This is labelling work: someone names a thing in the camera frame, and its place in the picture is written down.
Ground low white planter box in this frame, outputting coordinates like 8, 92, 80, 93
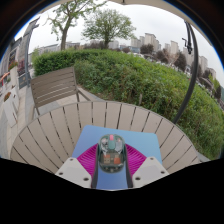
1, 91, 20, 128

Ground brown slatted outdoor chair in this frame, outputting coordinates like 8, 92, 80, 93
29, 66, 93, 117

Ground blue square mouse pad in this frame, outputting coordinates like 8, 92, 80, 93
71, 124, 163, 191

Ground grey sign pillar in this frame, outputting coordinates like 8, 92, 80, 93
18, 16, 41, 90

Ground beige umbrella canopy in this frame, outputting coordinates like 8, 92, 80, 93
108, 0, 209, 33

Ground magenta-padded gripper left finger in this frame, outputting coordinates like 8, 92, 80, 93
54, 143, 100, 190

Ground tall leaning tree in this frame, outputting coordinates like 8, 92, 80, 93
46, 0, 108, 52

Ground distant apartment buildings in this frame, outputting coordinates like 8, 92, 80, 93
129, 32, 214, 79

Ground transparent teal computer mouse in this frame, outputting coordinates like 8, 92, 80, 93
98, 133, 127, 174

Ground curved black umbrella pole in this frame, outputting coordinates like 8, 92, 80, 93
171, 21, 200, 125

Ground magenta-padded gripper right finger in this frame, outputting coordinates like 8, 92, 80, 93
123, 143, 170, 189

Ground round leafy tree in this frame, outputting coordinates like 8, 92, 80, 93
81, 9, 137, 50

